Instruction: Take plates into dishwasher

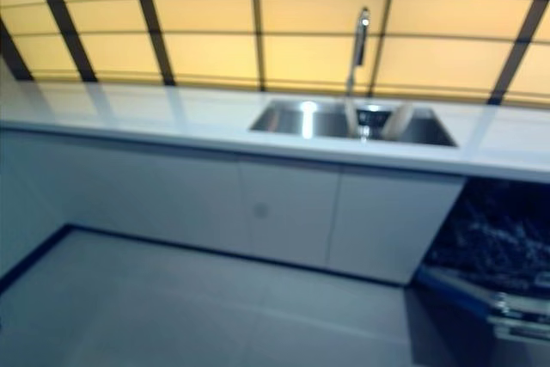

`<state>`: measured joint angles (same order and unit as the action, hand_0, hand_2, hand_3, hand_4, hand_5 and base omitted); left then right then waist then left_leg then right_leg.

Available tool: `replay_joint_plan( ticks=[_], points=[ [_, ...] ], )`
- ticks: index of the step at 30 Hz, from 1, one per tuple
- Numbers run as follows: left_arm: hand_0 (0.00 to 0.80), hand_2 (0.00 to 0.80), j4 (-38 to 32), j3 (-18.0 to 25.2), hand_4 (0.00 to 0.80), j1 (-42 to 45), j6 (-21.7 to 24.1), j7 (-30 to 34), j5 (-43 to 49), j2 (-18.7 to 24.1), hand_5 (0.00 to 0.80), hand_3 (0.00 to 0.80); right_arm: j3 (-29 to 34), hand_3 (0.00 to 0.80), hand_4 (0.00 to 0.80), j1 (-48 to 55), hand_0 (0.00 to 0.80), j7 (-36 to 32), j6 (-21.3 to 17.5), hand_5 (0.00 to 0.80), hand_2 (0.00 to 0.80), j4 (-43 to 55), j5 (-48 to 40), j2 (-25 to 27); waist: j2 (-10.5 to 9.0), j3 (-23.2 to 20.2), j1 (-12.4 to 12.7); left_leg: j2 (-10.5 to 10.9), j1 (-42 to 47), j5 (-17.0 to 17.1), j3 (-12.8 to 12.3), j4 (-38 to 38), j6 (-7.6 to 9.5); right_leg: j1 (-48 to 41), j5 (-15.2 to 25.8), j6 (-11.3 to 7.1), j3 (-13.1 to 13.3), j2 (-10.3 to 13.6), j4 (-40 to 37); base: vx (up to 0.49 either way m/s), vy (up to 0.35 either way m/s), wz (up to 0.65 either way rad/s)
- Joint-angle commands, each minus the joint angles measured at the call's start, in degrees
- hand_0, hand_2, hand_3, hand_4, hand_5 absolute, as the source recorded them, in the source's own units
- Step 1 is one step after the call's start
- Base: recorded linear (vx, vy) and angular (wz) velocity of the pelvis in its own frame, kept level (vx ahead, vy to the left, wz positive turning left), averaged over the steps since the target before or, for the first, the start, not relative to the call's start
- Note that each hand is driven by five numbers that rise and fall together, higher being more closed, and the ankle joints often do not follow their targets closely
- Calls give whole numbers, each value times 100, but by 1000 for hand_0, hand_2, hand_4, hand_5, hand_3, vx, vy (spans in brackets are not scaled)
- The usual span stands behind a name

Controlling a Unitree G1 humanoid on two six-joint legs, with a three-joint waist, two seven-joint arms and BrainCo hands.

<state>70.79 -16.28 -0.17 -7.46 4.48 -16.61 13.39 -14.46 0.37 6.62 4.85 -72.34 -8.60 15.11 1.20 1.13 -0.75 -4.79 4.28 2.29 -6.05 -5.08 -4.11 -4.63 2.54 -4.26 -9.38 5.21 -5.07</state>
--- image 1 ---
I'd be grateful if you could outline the stainless steel sink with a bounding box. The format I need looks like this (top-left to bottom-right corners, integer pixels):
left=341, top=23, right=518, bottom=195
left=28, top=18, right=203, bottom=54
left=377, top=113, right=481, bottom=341
left=247, top=98, right=457, bottom=148

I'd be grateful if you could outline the chrome pull-down faucet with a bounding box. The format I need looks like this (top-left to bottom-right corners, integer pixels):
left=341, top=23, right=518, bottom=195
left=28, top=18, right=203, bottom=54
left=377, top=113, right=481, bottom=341
left=345, top=6, right=371, bottom=101

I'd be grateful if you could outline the white glossy cabinet door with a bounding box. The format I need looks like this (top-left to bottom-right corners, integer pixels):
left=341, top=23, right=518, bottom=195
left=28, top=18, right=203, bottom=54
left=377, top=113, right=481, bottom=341
left=0, top=125, right=254, bottom=259
left=328, top=167, right=468, bottom=286
left=238, top=160, right=344, bottom=270

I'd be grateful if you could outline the cream round plate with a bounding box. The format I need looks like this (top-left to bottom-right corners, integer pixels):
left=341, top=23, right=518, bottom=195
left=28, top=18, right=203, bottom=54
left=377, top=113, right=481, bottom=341
left=343, top=100, right=360, bottom=137
left=380, top=102, right=413, bottom=141

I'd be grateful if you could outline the built-in dishwasher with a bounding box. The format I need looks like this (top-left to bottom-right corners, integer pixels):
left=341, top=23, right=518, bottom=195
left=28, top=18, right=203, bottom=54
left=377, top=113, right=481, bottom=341
left=412, top=175, right=550, bottom=367

